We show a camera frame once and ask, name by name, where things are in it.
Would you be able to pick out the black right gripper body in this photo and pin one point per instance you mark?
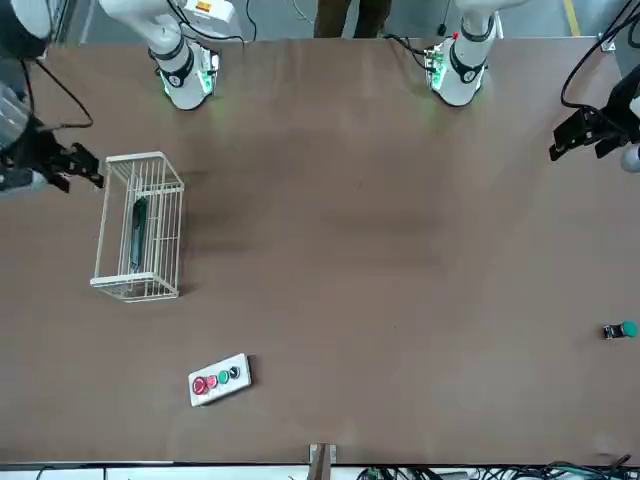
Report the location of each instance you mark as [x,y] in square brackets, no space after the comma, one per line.
[35,152]

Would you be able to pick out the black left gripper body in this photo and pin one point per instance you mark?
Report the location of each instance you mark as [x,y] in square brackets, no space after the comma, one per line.
[625,107]

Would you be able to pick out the green utility knife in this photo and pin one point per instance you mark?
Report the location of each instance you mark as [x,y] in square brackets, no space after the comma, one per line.
[137,235]

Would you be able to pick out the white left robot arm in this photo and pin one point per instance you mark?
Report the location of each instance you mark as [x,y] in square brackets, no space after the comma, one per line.
[462,75]

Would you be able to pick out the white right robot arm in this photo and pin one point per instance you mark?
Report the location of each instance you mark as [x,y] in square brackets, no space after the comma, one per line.
[185,85]

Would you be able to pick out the person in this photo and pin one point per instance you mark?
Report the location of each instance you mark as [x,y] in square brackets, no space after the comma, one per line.
[350,17]

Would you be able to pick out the white push-button control box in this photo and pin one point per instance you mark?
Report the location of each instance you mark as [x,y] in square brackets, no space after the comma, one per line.
[220,380]

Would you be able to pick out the green push button switch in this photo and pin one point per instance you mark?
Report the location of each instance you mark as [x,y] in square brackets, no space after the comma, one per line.
[627,329]

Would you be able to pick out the aluminium frame post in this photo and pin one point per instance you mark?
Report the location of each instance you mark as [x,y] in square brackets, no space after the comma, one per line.
[322,460]

